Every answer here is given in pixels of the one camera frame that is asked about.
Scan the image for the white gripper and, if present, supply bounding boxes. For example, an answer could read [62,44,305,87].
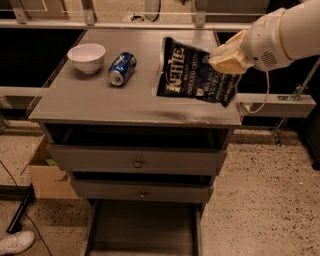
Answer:
[209,8,292,74]

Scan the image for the white cable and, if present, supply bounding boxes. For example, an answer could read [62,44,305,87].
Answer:
[243,70,271,115]

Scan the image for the grey drawer cabinet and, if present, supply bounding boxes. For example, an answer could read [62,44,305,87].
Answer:
[30,30,241,256]

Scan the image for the grey drawer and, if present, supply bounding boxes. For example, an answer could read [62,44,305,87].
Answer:
[71,172,211,203]
[80,200,203,256]
[48,125,226,175]

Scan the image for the metal railing frame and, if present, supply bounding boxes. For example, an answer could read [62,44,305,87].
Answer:
[0,0,320,148]

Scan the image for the cardboard box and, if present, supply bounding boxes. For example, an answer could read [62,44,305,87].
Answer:
[28,137,79,199]

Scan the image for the blue soda can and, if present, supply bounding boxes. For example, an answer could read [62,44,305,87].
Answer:
[108,52,137,86]

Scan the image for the white ceramic bowl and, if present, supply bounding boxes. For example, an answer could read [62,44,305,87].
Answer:
[67,43,106,74]

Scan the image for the blue Kettle chip bag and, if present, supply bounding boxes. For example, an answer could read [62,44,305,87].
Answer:
[157,37,242,107]

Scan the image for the grey middle drawer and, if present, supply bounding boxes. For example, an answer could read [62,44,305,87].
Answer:
[71,172,211,203]

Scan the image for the grey top drawer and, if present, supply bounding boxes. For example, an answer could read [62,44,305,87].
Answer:
[48,125,226,175]

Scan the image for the white sneaker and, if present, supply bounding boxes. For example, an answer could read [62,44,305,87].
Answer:
[0,231,35,256]

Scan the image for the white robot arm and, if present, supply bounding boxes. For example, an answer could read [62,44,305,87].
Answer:
[209,0,320,74]

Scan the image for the grey bottom drawer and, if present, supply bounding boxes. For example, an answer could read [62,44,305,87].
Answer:
[80,200,203,256]

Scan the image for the black floor cable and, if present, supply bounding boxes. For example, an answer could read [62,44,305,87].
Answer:
[0,159,54,256]

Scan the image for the black floor bar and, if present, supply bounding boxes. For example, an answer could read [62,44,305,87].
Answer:
[6,185,34,234]

